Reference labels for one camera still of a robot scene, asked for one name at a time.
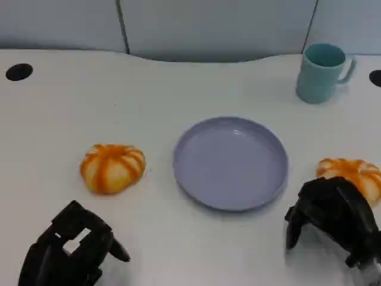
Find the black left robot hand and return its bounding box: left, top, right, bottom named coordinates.
left=17, top=200, right=132, bottom=286

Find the orange and white bread roll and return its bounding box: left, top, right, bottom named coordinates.
left=316, top=157, right=381, bottom=208
left=79, top=144, right=146, bottom=196

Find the pale green mug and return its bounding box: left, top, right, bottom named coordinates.
left=295, top=43, right=357, bottom=104

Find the grey partition panel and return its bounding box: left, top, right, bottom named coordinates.
left=0, top=0, right=127, bottom=54
left=306, top=0, right=381, bottom=56
left=117, top=0, right=318, bottom=63

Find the black table cable grommet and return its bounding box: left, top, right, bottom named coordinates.
left=5, top=63, right=33, bottom=82
left=368, top=70, right=381, bottom=88

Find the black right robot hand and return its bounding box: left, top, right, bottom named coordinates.
left=284, top=176, right=381, bottom=269

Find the lilac plate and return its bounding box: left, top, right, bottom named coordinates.
left=172, top=116, right=289, bottom=213

